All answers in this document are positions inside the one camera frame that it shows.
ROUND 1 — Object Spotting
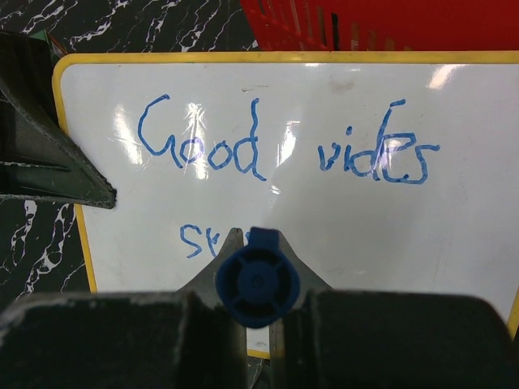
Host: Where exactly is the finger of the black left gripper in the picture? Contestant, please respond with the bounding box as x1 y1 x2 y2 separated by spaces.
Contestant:
1 31 116 209

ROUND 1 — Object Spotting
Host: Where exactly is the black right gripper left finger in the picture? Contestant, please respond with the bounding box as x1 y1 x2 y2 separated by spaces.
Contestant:
1 228 247 388

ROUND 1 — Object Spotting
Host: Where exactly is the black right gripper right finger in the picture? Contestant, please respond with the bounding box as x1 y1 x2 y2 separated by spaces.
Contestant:
269 229 518 388

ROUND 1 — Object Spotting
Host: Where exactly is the white marker blue cap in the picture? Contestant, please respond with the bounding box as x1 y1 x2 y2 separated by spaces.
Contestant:
216 227 301 329

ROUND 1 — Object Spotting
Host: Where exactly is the white board yellow frame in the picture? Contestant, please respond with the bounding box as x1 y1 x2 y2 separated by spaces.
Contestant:
51 50 519 360

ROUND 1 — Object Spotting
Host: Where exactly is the orange green sponge pack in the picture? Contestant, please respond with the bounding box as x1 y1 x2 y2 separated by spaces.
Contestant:
32 30 67 58

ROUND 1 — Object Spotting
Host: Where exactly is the red plastic shopping basket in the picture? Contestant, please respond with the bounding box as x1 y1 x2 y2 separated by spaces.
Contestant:
240 0 518 51

